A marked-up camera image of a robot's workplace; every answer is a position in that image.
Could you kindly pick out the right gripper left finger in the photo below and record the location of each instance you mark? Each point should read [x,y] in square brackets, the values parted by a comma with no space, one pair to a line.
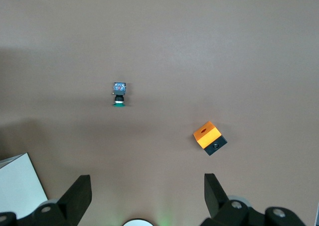
[72,201]

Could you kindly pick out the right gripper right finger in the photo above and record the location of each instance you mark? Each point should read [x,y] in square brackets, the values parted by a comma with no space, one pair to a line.
[219,206]

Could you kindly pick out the white drawer cabinet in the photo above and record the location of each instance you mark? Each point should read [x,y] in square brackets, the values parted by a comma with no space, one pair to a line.
[17,186]

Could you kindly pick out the green push button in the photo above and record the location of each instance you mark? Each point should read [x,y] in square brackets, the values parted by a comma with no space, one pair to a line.
[119,87]

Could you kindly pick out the brown table cover sheet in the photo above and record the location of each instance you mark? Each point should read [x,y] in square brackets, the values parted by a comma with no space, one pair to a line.
[159,36]

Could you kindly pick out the orange black switch box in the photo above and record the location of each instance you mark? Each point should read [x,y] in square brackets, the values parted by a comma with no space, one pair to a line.
[207,136]

